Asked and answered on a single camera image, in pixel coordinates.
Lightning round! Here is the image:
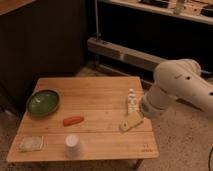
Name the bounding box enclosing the wooden folding table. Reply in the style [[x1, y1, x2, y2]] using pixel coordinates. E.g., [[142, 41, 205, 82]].
[[7, 77, 159, 162]]

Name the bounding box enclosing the green ceramic bowl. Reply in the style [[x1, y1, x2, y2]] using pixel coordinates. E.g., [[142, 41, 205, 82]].
[[26, 89, 60, 117]]

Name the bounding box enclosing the dark wooden cabinet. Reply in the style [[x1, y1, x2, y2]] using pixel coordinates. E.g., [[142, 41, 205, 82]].
[[0, 0, 86, 115]]

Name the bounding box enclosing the long metal rail beam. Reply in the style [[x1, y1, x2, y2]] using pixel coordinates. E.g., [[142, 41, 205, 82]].
[[87, 36, 213, 81]]

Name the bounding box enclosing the background shelf with items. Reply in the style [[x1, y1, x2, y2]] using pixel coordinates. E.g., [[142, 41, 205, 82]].
[[100, 0, 213, 25]]

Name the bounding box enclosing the yellow gripper attachment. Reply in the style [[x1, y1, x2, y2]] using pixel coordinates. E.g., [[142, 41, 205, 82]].
[[119, 111, 143, 132]]

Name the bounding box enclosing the white upside-down cup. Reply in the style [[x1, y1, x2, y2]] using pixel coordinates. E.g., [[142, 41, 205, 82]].
[[65, 134, 81, 158]]

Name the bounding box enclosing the white bottle with label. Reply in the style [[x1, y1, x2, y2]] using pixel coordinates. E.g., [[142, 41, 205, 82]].
[[127, 89, 138, 113]]

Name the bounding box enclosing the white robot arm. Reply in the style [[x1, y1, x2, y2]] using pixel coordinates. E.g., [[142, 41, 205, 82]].
[[119, 59, 213, 132]]

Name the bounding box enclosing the orange carrot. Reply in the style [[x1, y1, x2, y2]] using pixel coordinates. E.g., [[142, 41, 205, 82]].
[[63, 116, 84, 126]]

